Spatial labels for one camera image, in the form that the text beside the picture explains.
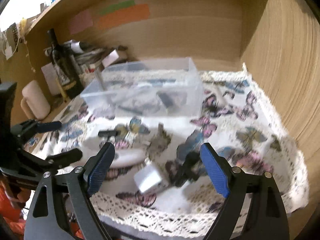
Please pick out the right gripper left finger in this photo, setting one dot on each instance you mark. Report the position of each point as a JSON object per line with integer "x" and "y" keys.
{"x": 97, "y": 167}

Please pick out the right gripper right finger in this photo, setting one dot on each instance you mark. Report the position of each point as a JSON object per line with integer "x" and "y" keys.
{"x": 218, "y": 169}

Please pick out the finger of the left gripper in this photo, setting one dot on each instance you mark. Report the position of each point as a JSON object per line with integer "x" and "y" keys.
{"x": 61, "y": 160}
{"x": 32, "y": 127}

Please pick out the white cube adapter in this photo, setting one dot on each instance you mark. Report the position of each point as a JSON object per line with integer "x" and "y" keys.
{"x": 149, "y": 178}

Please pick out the black gold rectangular lighter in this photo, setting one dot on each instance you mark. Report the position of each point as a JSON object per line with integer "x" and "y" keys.
{"x": 169, "y": 100}

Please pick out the cream pillar candle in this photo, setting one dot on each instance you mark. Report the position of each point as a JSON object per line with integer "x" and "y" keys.
{"x": 34, "y": 103}

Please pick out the black flat rectangular stick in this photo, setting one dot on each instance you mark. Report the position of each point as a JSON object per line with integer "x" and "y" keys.
{"x": 108, "y": 133}

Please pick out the white handwritten note paper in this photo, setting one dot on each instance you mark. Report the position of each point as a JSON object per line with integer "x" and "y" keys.
{"x": 50, "y": 77}

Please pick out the dark wine bottle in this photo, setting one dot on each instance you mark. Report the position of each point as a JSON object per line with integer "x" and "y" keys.
{"x": 66, "y": 73}

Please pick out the butterfly print lace cloth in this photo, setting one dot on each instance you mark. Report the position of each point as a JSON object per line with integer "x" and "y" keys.
{"x": 236, "y": 118}

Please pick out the stack of papers and magazines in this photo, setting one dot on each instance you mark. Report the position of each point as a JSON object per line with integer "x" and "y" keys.
{"x": 86, "y": 57}

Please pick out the clear plastic storage box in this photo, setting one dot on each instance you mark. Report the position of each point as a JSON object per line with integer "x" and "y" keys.
{"x": 131, "y": 88}

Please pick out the small white box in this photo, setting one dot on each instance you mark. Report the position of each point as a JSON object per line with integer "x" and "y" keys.
{"x": 110, "y": 59}

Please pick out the pink sticky paper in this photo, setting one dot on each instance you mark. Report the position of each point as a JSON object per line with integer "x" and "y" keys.
{"x": 80, "y": 22}

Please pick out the orange sticky paper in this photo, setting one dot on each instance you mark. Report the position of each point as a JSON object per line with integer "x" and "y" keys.
{"x": 123, "y": 16}

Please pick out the green sticky paper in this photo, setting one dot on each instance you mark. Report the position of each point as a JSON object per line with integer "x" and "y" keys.
{"x": 114, "y": 7}

